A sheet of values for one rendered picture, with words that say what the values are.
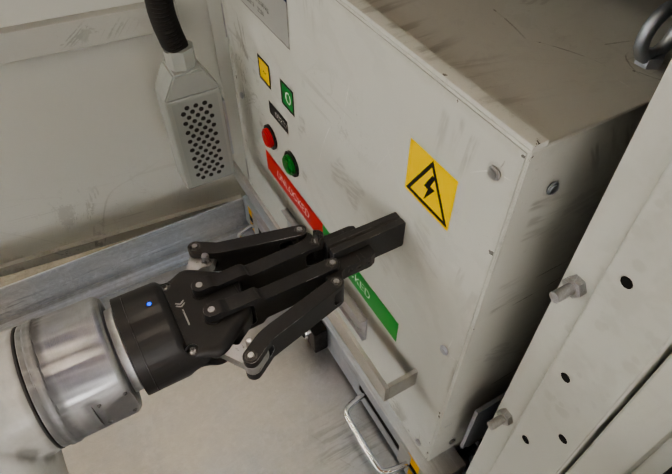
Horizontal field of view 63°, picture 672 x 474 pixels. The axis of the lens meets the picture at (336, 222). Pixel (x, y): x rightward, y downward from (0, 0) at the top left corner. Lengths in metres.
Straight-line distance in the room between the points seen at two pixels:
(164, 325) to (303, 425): 0.43
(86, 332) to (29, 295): 0.59
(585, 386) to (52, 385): 0.34
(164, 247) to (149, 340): 0.59
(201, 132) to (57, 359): 0.42
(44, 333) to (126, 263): 0.58
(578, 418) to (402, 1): 0.33
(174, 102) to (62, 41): 0.20
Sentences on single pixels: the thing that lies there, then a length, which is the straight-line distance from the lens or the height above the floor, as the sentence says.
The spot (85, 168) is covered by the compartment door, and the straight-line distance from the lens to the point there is 0.98.
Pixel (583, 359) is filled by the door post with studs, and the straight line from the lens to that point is 0.40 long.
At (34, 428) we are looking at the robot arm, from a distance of 0.41.
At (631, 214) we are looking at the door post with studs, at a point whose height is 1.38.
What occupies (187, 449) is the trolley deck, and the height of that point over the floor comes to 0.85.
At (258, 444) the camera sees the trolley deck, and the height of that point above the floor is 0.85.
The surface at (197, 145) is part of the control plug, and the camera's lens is 0.75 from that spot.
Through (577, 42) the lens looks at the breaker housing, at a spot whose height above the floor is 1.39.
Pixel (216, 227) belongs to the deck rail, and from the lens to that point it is 0.99.
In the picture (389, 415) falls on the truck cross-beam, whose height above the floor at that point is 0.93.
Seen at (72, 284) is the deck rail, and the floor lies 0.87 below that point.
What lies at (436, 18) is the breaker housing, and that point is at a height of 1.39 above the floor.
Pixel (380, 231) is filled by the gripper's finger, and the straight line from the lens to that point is 0.46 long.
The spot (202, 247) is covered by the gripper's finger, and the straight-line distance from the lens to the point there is 0.46.
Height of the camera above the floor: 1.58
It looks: 47 degrees down
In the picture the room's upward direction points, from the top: straight up
